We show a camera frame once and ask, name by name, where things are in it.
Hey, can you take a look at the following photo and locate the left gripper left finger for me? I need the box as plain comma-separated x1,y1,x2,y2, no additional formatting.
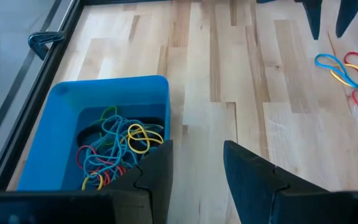
103,139,174,224

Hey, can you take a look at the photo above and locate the blue plastic bin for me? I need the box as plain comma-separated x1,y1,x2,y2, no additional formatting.
16,75,171,192

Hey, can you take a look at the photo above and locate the green rubber band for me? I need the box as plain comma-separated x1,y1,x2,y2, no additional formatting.
91,105,119,147

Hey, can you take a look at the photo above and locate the yellow rubber band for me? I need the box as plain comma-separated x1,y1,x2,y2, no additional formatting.
126,123,165,155
330,63,358,93
81,172,104,191

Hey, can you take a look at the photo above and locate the black frame clamp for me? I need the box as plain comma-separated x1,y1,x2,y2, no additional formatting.
27,30,65,62

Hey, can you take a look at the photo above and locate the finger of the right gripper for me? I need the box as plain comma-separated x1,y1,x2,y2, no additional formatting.
301,0,323,40
335,0,358,39

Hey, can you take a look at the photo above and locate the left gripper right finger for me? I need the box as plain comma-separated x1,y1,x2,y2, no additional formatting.
223,139,331,224

